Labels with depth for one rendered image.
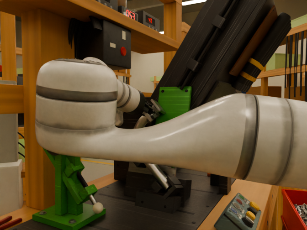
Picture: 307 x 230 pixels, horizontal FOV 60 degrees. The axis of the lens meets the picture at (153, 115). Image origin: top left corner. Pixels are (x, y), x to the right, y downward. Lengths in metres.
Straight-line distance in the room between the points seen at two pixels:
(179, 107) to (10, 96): 0.53
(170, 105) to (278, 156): 0.65
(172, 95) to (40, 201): 0.54
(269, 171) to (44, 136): 0.23
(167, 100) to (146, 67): 10.41
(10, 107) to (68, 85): 0.65
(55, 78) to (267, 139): 0.21
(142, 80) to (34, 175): 10.52
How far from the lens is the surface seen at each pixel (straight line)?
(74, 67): 0.28
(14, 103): 0.93
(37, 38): 0.91
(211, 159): 0.27
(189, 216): 0.81
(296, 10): 10.16
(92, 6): 0.91
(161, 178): 0.83
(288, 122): 0.27
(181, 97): 0.88
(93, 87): 0.28
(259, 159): 0.27
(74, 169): 0.75
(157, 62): 11.07
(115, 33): 1.00
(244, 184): 1.13
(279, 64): 4.04
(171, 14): 1.81
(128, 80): 7.68
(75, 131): 0.29
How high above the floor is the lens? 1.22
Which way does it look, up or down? 3 degrees down
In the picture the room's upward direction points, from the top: straight up
